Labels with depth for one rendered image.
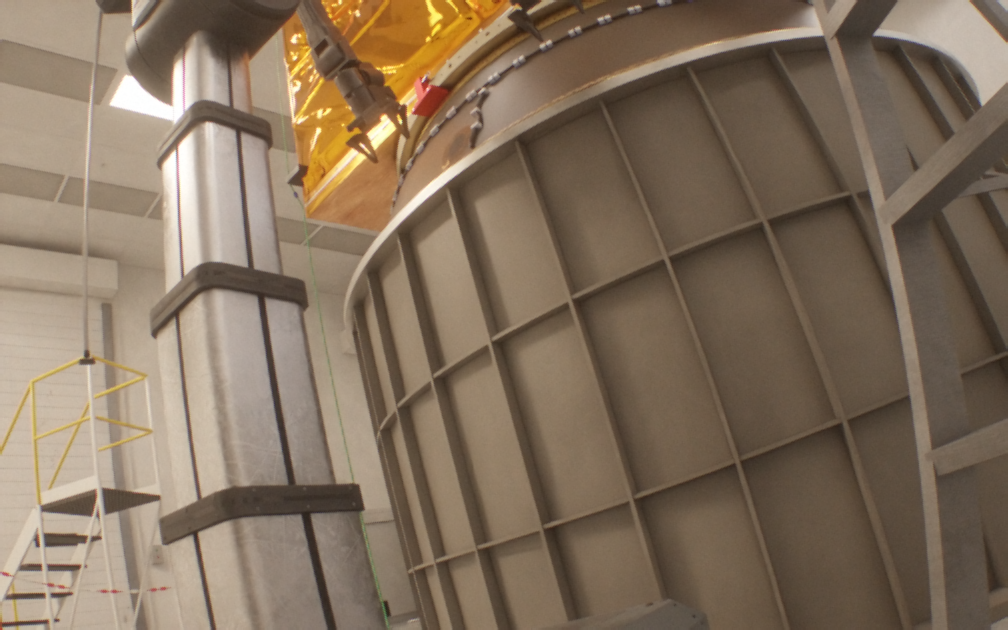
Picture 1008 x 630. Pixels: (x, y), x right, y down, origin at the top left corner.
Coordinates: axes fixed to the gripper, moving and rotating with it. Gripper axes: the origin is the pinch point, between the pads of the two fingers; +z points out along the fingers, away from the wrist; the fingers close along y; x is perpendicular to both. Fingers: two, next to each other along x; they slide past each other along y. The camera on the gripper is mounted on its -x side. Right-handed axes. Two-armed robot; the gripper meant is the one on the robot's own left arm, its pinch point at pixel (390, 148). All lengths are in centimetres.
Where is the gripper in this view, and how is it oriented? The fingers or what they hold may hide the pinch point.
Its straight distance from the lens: 151.2
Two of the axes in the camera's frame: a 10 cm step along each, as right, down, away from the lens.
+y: -7.5, 4.2, 5.2
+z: 5.2, 8.5, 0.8
